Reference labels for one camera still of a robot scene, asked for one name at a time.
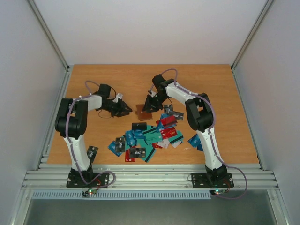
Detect black vip card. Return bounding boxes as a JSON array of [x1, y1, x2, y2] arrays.
[[87, 146, 98, 163], [169, 111, 184, 120], [129, 148, 146, 158], [115, 137, 126, 153]]

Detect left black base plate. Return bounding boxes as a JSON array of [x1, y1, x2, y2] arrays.
[[66, 169, 109, 188]]

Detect black plain card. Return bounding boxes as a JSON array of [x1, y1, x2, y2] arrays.
[[131, 122, 147, 131]]

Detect left controller board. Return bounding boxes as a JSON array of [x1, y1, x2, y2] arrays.
[[82, 189, 98, 197]]

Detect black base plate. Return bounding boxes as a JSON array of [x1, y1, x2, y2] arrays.
[[189, 172, 234, 188], [66, 169, 109, 188]]

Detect blue card left edge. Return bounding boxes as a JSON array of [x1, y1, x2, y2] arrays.
[[108, 141, 122, 157]]

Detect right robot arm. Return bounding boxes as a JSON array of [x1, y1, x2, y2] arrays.
[[142, 74, 224, 187]]

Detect teal card pile bottom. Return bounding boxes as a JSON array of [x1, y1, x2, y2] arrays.
[[135, 125, 184, 149]]

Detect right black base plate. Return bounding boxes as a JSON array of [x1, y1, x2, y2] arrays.
[[189, 172, 234, 188]]

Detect right controller board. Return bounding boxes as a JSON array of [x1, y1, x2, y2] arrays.
[[210, 189, 228, 195]]

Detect black card top upper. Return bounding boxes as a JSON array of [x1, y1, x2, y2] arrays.
[[163, 105, 173, 114]]

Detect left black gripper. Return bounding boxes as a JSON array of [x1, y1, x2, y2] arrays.
[[103, 98, 133, 117]]

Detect blue card pile centre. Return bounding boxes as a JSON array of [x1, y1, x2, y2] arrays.
[[125, 130, 137, 146]]

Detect grey slotted cable duct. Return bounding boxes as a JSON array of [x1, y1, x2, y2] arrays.
[[32, 190, 211, 200]]

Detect red gold VIP card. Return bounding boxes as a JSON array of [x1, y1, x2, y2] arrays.
[[160, 127, 177, 139]]

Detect dark red card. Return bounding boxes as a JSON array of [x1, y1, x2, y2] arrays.
[[159, 116, 177, 128]]

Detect controller board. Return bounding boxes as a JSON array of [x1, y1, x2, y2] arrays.
[[82, 189, 98, 197], [210, 189, 228, 195]]

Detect aluminium frame rails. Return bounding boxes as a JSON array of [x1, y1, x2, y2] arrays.
[[22, 164, 278, 190]]

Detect black VIP card top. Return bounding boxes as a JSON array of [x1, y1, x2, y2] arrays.
[[169, 111, 184, 120]]

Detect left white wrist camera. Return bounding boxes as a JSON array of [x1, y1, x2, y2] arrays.
[[113, 93, 123, 103]]

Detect blue card right upper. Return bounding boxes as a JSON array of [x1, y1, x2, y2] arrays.
[[188, 134, 201, 148]]

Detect black VIP card far left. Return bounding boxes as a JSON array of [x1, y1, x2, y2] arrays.
[[87, 146, 98, 163]]

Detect brown leather card holder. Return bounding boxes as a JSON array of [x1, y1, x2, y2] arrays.
[[135, 104, 152, 121]]

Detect black VIP card bottom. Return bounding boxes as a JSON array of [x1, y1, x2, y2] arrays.
[[129, 148, 146, 158]]

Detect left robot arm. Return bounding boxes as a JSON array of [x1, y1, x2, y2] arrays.
[[54, 84, 132, 187]]

